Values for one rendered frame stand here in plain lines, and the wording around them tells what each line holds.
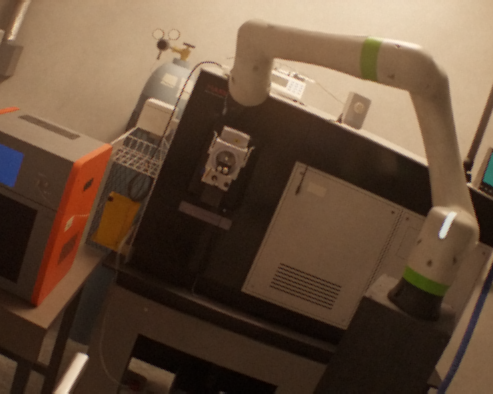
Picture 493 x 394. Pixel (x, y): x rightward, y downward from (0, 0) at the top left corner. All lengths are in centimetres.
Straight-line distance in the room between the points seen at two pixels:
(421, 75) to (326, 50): 25
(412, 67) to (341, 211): 87
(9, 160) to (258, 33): 72
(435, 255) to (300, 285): 92
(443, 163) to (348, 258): 76
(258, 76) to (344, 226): 76
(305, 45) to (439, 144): 42
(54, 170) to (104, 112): 175
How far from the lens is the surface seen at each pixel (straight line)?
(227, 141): 228
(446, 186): 178
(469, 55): 364
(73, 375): 108
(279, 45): 180
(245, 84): 182
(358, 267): 244
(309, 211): 238
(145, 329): 245
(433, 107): 180
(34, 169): 185
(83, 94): 358
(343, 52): 172
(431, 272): 161
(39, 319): 189
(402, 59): 166
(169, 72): 315
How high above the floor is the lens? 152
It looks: 11 degrees down
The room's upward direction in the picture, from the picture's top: 22 degrees clockwise
